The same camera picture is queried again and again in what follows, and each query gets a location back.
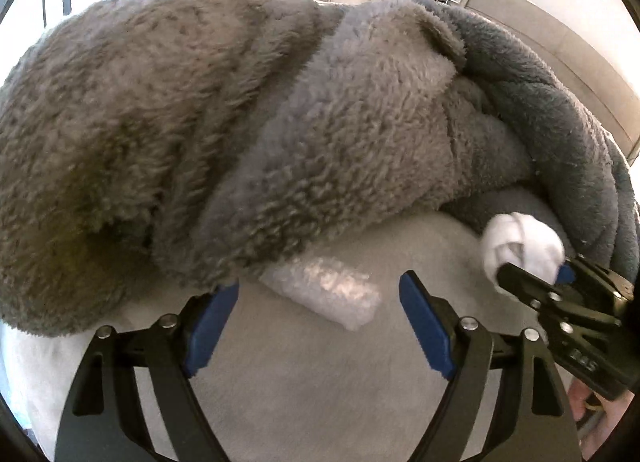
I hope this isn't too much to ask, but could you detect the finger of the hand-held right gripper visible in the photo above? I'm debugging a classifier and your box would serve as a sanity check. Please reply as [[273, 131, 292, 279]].
[[497, 262, 621, 337], [556, 255, 637, 303]]

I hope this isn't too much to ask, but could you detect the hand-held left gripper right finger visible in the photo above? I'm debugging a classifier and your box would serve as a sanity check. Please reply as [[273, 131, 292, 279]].
[[398, 270, 583, 462]]

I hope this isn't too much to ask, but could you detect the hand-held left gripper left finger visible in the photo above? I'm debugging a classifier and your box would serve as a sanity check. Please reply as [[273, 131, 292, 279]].
[[54, 281, 241, 462]]

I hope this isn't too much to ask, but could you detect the white sock ball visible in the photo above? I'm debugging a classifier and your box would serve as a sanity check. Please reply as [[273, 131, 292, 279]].
[[481, 213, 567, 295]]

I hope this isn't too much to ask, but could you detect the bubble wrap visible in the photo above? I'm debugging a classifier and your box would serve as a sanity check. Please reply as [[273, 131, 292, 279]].
[[257, 257, 382, 331]]

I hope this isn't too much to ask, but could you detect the person's right hand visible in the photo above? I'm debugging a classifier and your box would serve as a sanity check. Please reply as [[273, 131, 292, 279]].
[[569, 382, 623, 460]]

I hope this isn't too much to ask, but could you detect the light grey bed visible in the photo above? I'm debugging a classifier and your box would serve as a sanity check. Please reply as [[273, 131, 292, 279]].
[[0, 187, 588, 462]]

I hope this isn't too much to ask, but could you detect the dark grey fleece blanket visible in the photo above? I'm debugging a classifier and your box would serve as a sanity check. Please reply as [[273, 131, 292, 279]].
[[0, 0, 640, 337]]

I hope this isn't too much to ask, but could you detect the grey padded headboard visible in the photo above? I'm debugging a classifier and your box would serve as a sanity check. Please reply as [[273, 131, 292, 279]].
[[465, 0, 640, 163]]

